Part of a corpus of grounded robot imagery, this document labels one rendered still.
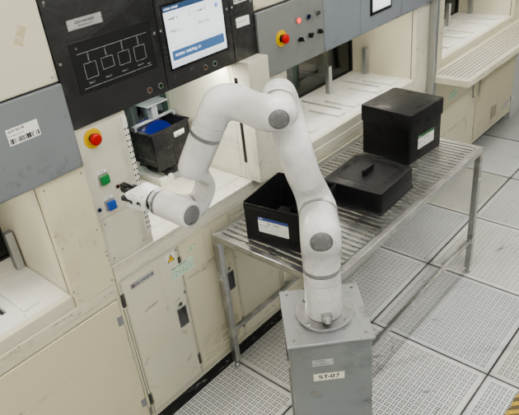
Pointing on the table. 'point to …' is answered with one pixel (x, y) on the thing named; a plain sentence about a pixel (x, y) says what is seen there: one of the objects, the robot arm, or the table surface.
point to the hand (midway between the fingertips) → (126, 188)
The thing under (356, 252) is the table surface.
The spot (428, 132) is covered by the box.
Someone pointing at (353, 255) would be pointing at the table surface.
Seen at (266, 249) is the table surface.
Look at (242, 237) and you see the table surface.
